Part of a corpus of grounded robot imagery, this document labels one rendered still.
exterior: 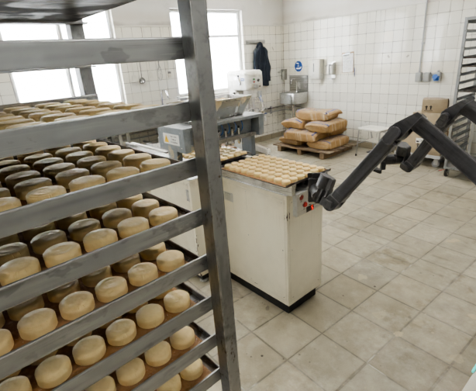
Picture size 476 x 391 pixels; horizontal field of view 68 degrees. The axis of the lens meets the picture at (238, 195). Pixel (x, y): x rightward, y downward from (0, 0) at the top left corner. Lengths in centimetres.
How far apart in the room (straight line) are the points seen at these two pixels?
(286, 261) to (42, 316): 174
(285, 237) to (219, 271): 150
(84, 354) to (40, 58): 44
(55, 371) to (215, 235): 32
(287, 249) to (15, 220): 180
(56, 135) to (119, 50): 13
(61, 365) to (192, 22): 54
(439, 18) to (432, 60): 53
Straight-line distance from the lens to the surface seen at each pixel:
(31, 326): 61
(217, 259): 63
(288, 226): 209
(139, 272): 65
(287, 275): 225
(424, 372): 226
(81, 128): 49
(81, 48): 50
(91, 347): 67
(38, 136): 48
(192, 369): 84
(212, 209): 59
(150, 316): 69
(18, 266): 57
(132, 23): 580
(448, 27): 583
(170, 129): 244
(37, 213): 50
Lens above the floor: 157
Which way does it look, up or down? 21 degrees down
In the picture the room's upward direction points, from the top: 4 degrees counter-clockwise
